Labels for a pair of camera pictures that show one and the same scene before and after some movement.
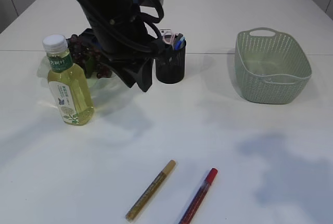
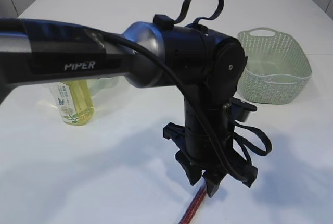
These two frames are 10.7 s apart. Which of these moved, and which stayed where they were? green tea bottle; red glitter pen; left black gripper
Moved: left black gripper
Stayed: green tea bottle; red glitter pen
